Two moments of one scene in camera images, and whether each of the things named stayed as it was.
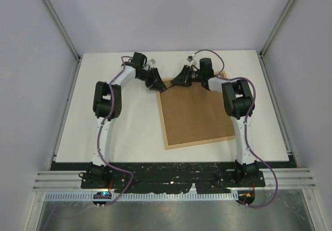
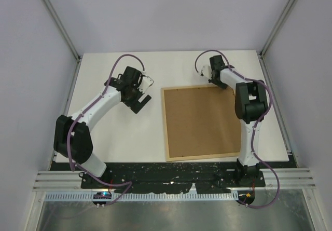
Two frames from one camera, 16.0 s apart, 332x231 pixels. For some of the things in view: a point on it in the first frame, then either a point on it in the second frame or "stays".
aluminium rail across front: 299,178 stays
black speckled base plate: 172,177 stays
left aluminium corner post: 63,30 stays
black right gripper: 182,78 -> 223,85
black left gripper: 156,83 -> 136,107
